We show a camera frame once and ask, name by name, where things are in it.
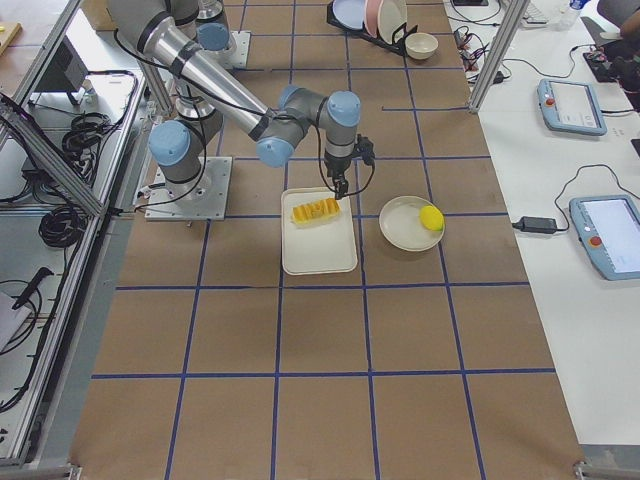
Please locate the cream plate in rack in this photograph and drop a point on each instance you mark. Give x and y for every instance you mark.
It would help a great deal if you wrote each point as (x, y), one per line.
(392, 15)

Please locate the pink plate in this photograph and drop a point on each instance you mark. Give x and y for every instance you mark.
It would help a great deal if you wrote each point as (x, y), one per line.
(371, 11)

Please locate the light blue plate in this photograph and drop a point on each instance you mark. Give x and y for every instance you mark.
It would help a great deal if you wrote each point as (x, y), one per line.
(349, 13)

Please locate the striped orange bread loaf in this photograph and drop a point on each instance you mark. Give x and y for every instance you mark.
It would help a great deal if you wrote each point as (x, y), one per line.
(314, 212)

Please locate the black power adapter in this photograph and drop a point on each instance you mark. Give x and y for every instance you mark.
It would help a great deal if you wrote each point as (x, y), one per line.
(542, 225)

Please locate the black dish rack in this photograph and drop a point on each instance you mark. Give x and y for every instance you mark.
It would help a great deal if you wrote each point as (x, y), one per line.
(397, 47)

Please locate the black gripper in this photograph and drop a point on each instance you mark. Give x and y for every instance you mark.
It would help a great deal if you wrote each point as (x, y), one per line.
(336, 172)

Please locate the cream bowl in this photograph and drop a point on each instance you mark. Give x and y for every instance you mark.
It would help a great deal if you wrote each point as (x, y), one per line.
(420, 45)

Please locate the aluminium frame post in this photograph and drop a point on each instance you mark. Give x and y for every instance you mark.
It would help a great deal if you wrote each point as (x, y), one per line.
(497, 51)

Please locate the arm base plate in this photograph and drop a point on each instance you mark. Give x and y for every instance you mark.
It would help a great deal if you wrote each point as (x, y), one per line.
(240, 47)
(200, 198)

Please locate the yellow lemon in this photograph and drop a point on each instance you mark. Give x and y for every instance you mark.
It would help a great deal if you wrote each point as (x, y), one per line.
(431, 218)

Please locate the blue teach pendant far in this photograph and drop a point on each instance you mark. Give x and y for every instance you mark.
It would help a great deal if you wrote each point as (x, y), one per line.
(570, 107)

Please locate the blue teach pendant near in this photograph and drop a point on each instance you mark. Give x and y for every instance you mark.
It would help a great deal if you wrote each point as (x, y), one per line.
(608, 229)

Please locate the cardboard box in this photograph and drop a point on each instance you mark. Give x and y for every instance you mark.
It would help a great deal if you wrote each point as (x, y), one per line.
(97, 14)

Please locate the cream round plate with lemon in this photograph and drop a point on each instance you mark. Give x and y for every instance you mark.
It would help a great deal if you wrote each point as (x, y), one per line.
(400, 224)

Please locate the cream rectangular tray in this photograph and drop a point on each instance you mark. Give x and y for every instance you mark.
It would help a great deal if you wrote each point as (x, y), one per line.
(320, 246)

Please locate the blue teach pendant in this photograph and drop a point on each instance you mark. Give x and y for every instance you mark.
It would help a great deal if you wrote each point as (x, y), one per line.
(570, 107)
(608, 229)

